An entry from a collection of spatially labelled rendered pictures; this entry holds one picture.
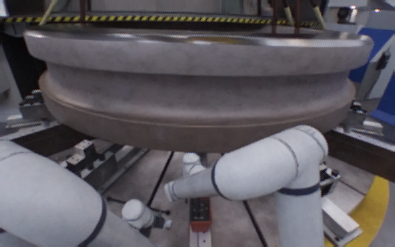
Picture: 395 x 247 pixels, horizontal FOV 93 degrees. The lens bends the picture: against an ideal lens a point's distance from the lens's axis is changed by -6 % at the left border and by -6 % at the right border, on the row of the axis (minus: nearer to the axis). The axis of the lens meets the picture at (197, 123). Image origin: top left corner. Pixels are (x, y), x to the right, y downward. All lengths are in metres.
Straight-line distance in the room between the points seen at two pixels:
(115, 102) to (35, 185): 1.56
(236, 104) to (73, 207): 1.48
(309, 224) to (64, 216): 0.52
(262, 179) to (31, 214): 0.39
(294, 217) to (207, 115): 1.21
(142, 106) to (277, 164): 1.44
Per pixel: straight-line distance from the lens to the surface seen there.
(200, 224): 1.33
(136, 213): 0.89
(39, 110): 3.85
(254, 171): 0.43
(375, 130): 4.21
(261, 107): 1.79
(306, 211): 0.58
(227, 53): 1.41
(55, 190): 0.37
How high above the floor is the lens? 1.89
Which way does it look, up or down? 29 degrees down
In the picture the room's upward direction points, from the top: 2 degrees clockwise
